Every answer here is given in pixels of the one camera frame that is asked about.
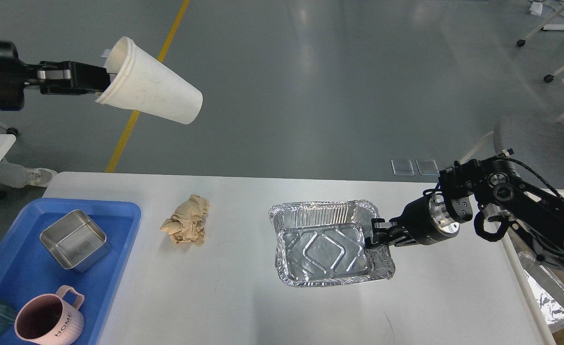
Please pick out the brown paper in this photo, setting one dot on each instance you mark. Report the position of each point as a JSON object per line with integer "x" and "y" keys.
{"x": 187, "y": 223}

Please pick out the stainless steel rectangular container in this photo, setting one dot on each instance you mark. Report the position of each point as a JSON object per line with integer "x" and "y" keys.
{"x": 75, "y": 241}

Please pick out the aluminium foil tray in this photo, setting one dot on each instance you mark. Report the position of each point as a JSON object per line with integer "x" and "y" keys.
{"x": 321, "y": 244}

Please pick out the pink ribbed mug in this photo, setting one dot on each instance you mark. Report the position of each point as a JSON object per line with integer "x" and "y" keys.
{"x": 51, "y": 318}

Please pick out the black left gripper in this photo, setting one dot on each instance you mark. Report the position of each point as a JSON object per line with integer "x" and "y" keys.
{"x": 58, "y": 78}

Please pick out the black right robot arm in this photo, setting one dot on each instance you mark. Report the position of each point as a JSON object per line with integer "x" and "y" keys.
{"x": 490, "y": 193}

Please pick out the white paper cup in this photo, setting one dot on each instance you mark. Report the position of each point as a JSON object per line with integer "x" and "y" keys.
{"x": 146, "y": 85}

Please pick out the foil tray in bin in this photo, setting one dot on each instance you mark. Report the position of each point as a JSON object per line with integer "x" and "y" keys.
{"x": 548, "y": 290}

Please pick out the grey office chair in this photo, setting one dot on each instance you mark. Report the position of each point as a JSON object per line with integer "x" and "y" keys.
{"x": 536, "y": 142}

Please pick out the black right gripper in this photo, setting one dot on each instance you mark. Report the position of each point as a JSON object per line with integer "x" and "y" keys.
{"x": 426, "y": 220}

